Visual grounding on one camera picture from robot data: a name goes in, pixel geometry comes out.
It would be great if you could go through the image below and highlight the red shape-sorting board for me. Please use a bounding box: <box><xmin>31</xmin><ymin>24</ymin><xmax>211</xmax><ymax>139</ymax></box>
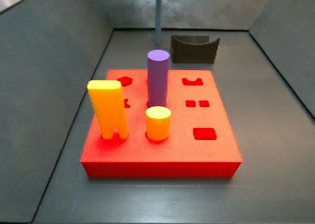
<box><xmin>81</xmin><ymin>69</ymin><xmax>243</xmax><ymax>178</ymax></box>

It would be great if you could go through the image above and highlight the black curved holder stand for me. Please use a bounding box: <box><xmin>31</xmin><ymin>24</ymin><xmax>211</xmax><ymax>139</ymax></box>
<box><xmin>171</xmin><ymin>35</ymin><xmax>221</xmax><ymax>64</ymax></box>

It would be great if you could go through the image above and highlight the short orange cylinder peg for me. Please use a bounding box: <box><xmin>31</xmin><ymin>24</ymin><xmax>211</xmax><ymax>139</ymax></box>
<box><xmin>146</xmin><ymin>106</ymin><xmax>171</xmax><ymax>141</ymax></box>

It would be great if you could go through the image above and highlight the tall purple cylinder peg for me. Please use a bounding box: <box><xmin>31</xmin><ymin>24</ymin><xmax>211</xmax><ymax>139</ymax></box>
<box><xmin>147</xmin><ymin>50</ymin><xmax>170</xmax><ymax>107</ymax></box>

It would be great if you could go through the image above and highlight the blue-grey double-square peg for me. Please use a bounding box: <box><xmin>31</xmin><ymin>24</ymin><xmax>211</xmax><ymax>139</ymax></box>
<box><xmin>155</xmin><ymin>0</ymin><xmax>162</xmax><ymax>45</ymax></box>

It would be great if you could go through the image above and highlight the tall orange slotted peg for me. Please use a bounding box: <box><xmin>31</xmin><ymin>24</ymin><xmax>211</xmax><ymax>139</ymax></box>
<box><xmin>87</xmin><ymin>80</ymin><xmax>130</xmax><ymax>139</ymax></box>

